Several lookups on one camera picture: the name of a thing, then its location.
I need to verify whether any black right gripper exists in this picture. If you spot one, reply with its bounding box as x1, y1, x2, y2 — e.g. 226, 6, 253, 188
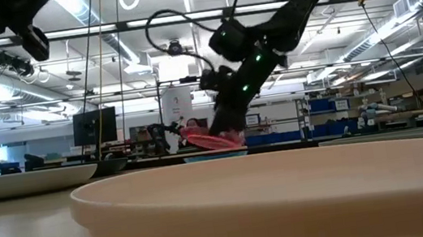
198, 45, 298, 138

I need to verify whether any pink transparent plastic plate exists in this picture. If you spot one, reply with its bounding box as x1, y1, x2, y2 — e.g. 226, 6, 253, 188
179, 118, 247, 157

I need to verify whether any beige plastic plate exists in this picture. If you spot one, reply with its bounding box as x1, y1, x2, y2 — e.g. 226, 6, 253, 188
67, 131, 423, 237

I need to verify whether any cream plastic plate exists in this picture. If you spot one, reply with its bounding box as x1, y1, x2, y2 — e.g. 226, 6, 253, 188
0, 162, 101, 200

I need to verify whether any blue framed sign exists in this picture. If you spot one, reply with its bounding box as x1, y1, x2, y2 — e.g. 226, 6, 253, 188
244, 112, 261, 127

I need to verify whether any blue storage bin row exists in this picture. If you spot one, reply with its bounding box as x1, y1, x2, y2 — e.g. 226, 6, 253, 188
244, 128, 304, 149
303, 117, 360, 140

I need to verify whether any white pillar banner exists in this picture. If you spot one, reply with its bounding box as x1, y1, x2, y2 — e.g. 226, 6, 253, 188
159, 84, 196, 126

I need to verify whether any metal shelf rack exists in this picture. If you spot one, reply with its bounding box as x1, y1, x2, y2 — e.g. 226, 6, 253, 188
294, 85, 392, 143

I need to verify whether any black computer monitor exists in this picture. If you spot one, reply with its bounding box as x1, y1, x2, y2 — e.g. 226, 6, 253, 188
70, 106, 121, 149

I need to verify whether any grey plastic plate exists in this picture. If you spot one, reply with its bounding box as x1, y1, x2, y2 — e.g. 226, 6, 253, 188
317, 127, 423, 157

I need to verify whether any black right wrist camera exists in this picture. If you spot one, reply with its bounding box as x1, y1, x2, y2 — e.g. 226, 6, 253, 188
196, 63, 238, 95

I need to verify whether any black aluminium table frame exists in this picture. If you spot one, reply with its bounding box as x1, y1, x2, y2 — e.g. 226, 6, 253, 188
123, 136, 322, 173

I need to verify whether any black ceiling camera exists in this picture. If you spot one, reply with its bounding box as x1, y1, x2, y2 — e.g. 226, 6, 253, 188
0, 46, 37, 81
165, 37, 185, 58

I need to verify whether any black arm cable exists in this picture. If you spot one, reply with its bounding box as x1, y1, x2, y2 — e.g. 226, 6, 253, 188
140, 0, 299, 80

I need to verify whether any black hanging cable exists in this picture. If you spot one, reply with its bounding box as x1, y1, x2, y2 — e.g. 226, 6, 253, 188
60, 0, 115, 157
103, 0, 140, 148

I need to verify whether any black overhead frame bar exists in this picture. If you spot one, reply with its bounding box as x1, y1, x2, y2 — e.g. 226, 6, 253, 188
0, 0, 375, 50

